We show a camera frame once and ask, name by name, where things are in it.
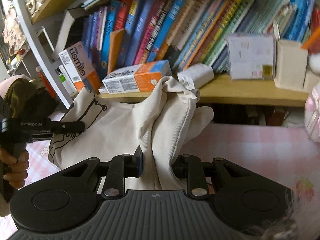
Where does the tall white orange blue box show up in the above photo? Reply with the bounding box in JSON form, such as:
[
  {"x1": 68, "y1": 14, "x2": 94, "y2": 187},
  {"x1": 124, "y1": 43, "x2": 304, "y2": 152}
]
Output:
[{"x1": 58, "y1": 42, "x2": 102, "y2": 93}]

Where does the pink plaid cartoon desk mat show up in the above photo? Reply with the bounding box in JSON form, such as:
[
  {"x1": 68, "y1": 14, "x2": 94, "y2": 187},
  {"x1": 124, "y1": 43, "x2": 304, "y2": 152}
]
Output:
[{"x1": 0, "y1": 124, "x2": 320, "y2": 240}]

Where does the pink white plush bunny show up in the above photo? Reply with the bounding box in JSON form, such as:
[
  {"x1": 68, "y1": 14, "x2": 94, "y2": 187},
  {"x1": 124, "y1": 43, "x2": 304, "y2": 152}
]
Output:
[{"x1": 304, "y1": 52, "x2": 320, "y2": 143}]

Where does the row of colourful books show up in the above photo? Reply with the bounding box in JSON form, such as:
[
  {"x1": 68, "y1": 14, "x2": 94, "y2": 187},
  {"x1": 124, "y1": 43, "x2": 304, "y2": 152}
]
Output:
[{"x1": 56, "y1": 0, "x2": 320, "y2": 75}]

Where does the wooden bookshelf white frame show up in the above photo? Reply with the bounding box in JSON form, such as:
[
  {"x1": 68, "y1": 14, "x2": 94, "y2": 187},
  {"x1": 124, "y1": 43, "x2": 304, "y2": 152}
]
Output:
[{"x1": 7, "y1": 0, "x2": 320, "y2": 108}]

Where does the cream t-shirt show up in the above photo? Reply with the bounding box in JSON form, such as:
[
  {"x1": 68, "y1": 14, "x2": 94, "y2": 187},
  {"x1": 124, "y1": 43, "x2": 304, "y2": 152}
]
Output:
[{"x1": 48, "y1": 75, "x2": 214, "y2": 193}]

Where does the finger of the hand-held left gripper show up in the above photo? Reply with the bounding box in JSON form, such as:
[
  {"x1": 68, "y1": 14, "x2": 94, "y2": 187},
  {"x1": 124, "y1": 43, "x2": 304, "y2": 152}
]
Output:
[{"x1": 49, "y1": 121, "x2": 85, "y2": 135}]

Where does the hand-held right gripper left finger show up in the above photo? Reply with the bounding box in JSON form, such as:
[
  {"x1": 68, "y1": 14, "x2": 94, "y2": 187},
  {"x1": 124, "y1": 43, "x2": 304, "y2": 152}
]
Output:
[{"x1": 60, "y1": 145, "x2": 143, "y2": 198}]

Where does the dark olive bag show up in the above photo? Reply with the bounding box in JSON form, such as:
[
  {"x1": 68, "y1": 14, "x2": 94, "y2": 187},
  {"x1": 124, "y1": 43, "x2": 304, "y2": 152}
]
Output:
[{"x1": 5, "y1": 78, "x2": 59, "y2": 120}]

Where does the flat white orange box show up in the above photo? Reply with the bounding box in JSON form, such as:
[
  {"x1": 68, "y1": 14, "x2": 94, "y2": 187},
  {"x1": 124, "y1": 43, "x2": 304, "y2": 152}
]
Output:
[{"x1": 101, "y1": 60, "x2": 173, "y2": 95}]

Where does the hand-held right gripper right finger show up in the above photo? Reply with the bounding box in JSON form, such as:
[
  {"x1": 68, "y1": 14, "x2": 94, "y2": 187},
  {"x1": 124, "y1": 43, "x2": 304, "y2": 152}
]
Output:
[{"x1": 172, "y1": 155, "x2": 255, "y2": 198}]

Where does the small white green box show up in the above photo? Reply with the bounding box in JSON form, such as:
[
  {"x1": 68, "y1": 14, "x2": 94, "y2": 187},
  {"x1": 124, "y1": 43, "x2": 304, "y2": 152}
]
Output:
[{"x1": 55, "y1": 65, "x2": 78, "y2": 97}]

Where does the person's left hand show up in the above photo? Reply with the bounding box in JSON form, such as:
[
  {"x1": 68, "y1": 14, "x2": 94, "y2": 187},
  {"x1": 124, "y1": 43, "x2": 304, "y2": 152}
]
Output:
[{"x1": 0, "y1": 146, "x2": 29, "y2": 188}]

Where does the clear plastic card box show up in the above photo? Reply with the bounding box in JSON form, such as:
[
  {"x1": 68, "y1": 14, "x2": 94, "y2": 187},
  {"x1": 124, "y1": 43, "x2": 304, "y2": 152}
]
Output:
[{"x1": 225, "y1": 34, "x2": 277, "y2": 80}]

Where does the cream pen holder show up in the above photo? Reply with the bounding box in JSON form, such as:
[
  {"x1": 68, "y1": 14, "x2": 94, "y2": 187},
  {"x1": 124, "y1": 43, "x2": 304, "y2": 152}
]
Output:
[{"x1": 274, "y1": 39, "x2": 309, "y2": 89}]

